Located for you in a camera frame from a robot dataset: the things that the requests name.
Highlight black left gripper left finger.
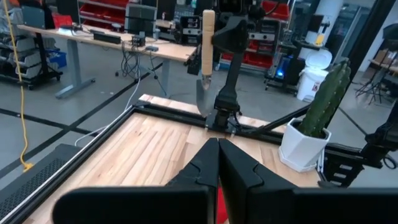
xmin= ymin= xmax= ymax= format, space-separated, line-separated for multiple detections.
xmin=52 ymin=138 xmax=220 ymax=224

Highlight red bin storage rack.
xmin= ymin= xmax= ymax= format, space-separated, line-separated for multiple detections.
xmin=217 ymin=0 xmax=292 ymax=71

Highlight white trash bin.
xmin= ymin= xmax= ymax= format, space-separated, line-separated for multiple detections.
xmin=296 ymin=49 xmax=333 ymax=103

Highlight red bin wall shelf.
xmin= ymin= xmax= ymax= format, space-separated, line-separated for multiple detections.
xmin=52 ymin=0 xmax=130 ymax=30

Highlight black frame upright post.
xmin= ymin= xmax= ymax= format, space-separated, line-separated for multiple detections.
xmin=325 ymin=0 xmax=397 ymax=128

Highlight black desk box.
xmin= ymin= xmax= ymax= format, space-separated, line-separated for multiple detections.
xmin=93 ymin=32 xmax=122 ymax=45

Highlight black tripod stand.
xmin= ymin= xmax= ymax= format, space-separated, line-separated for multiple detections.
xmin=356 ymin=52 xmax=398 ymax=105

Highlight black electronics box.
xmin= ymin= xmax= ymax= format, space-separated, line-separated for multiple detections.
xmin=180 ymin=15 xmax=203 ymax=46

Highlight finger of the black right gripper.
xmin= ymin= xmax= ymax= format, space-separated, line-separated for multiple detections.
xmin=212 ymin=15 xmax=250 ymax=55

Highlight yellow extension cable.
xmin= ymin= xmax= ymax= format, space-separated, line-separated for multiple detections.
xmin=2 ymin=0 xmax=34 ymax=173

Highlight black mount bracket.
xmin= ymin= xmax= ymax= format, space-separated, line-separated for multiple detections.
xmin=320 ymin=102 xmax=398 ymax=189

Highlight green cactus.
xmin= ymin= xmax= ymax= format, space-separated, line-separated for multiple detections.
xmin=297 ymin=58 xmax=352 ymax=139

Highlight grey desk monitor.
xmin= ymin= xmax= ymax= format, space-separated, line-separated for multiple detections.
xmin=125 ymin=3 xmax=158 ymax=38

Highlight desk with grey legs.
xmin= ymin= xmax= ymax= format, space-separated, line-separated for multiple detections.
xmin=17 ymin=24 xmax=197 ymax=100

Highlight white floor cable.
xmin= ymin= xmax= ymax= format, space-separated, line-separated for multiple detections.
xmin=74 ymin=67 xmax=142 ymax=147

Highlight hanging desk cables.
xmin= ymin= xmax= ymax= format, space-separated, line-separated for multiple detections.
xmin=119 ymin=43 xmax=142 ymax=78

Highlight white faceted plant pot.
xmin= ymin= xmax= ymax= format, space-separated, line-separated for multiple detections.
xmin=278 ymin=117 xmax=332 ymax=173

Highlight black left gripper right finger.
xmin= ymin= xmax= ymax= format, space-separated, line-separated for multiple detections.
xmin=218 ymin=138 xmax=398 ymax=224

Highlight black cart white bins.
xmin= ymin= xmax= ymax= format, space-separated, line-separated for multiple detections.
xmin=0 ymin=0 xmax=63 ymax=91

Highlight blue crate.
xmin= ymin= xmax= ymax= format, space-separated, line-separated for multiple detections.
xmin=46 ymin=49 xmax=68 ymax=68

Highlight black perforated computer case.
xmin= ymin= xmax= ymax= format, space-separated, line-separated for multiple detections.
xmin=0 ymin=142 xmax=82 ymax=220

